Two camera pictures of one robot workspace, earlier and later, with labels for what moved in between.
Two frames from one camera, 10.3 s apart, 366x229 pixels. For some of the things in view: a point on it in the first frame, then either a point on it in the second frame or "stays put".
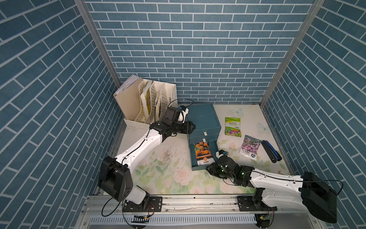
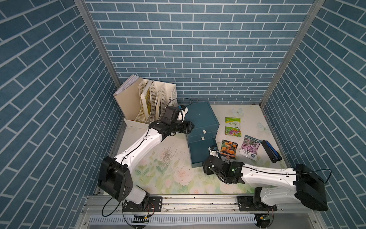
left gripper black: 187,129 stays put
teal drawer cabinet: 204,117 stays put
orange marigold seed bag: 204,156 → 228,150
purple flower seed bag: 249,147 stays put
